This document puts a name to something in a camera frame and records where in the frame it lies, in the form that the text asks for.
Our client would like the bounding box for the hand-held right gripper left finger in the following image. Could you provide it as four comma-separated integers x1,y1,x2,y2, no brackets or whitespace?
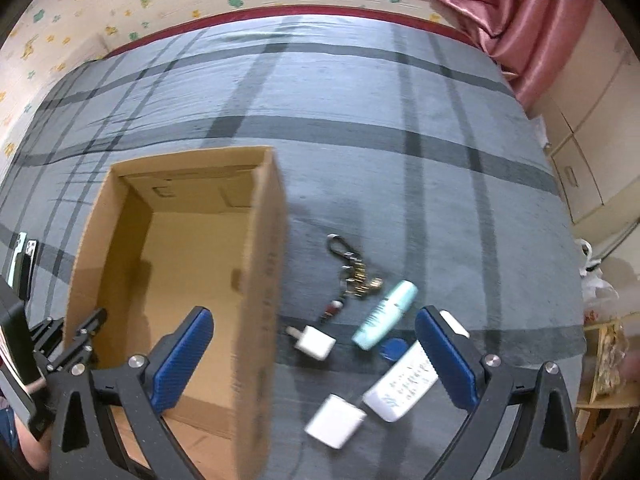
50,306,216,480

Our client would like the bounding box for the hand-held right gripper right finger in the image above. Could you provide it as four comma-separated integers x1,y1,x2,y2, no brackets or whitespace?
415,305,583,480

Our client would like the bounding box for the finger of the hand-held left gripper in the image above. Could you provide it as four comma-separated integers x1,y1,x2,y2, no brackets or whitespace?
31,317,66,368
60,307,108,386

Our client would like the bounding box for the blue round cap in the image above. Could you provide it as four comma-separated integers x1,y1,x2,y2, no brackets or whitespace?
380,338,407,363

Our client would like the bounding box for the white squeeze tube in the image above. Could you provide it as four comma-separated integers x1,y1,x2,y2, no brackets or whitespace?
361,310,471,423

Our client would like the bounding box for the teal plastic bottle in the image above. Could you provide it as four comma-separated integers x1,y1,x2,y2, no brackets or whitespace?
351,280,418,350

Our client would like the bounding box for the brown cardboard box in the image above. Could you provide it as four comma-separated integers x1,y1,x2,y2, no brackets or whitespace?
62,146,291,480

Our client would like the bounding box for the white charger with stub plug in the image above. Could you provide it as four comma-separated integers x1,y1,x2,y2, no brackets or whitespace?
285,325,337,362

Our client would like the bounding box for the person's left forearm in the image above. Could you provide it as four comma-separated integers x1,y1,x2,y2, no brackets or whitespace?
0,405,53,476

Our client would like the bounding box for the white charger with metal prongs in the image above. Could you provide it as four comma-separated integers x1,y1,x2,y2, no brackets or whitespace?
304,394,367,450

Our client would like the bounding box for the wooden stool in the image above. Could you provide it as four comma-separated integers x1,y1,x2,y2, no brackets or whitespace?
572,322,640,480

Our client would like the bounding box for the yellow snack bag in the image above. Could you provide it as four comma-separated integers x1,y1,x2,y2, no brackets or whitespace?
590,322,632,401

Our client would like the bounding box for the white plastic bag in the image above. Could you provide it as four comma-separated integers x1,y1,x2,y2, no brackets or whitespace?
575,239,621,311

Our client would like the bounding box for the cream cabinet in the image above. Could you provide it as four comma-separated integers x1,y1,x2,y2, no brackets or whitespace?
530,0,640,261

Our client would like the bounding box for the pink satin curtain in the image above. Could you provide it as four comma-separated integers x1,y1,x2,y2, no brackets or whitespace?
360,0,596,111

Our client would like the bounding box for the red bed sheet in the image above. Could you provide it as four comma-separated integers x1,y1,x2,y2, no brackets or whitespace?
95,6,481,63

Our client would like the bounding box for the carabiner keychain with gold charms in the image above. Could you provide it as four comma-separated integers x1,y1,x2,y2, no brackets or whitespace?
319,234,385,323

